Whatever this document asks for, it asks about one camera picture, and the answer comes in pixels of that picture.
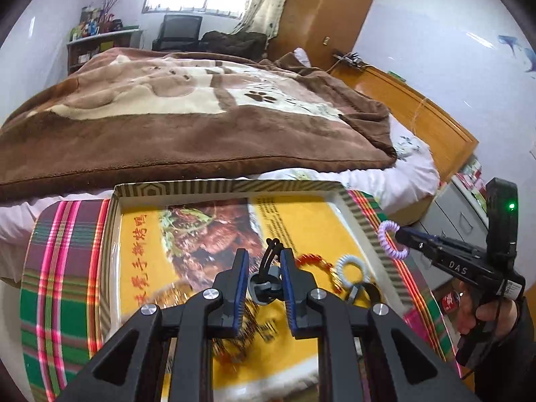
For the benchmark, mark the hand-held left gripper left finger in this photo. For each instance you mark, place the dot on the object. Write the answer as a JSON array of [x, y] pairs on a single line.
[[239, 293]]

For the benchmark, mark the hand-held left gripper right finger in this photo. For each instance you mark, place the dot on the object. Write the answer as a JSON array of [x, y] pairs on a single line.
[[289, 293]]

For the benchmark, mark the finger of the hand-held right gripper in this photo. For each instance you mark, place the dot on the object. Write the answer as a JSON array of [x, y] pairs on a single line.
[[421, 234], [412, 246]]

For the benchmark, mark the striped cardboard box tray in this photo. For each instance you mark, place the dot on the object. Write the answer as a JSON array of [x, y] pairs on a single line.
[[138, 259]]

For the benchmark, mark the person's right forearm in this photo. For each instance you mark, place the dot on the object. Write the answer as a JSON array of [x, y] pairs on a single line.
[[511, 364]]

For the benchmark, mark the person's right hand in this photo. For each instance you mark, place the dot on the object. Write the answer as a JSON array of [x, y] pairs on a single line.
[[498, 318]]

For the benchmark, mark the beige mattress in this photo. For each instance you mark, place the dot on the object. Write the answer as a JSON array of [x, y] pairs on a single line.
[[412, 213]]

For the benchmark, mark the grey drawer cabinet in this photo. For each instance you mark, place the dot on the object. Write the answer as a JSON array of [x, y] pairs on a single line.
[[452, 217]]

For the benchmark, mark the colourful small boxes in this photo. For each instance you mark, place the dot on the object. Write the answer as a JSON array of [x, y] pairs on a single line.
[[471, 180]]

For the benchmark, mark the cola bottle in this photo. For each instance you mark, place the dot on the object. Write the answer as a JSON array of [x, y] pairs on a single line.
[[450, 303]]

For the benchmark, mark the wooden headboard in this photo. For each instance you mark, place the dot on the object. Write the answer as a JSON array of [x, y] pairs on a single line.
[[418, 117]]

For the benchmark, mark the brown paw print blanket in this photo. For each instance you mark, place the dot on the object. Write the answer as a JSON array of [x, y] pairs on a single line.
[[167, 142]]

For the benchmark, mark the plaid blanket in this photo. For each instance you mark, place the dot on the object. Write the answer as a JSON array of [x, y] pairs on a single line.
[[63, 301]]

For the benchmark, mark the power strip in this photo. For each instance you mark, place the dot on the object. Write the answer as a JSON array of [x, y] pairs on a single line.
[[351, 59]]

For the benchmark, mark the white pillow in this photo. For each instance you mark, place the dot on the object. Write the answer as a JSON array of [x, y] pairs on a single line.
[[302, 56]]

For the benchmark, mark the wooden wardrobe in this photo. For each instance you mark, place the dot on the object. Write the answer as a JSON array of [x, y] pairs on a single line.
[[331, 8]]

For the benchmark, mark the dark brown blanket pile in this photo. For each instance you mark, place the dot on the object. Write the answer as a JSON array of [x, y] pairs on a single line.
[[234, 44]]

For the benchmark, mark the black office chair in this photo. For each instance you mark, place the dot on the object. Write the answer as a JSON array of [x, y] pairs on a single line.
[[180, 29]]

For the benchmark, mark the patterned curtain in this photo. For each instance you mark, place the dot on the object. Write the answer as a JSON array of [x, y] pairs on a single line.
[[268, 0]]

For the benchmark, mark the wooden shelf with items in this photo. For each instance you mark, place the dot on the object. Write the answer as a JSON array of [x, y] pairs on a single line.
[[104, 46]]

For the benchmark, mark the group of small bottles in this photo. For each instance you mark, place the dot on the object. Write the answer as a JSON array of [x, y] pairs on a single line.
[[90, 27]]

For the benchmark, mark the blue dolphin wall sticker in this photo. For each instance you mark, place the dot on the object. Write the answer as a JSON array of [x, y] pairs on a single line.
[[508, 42]]

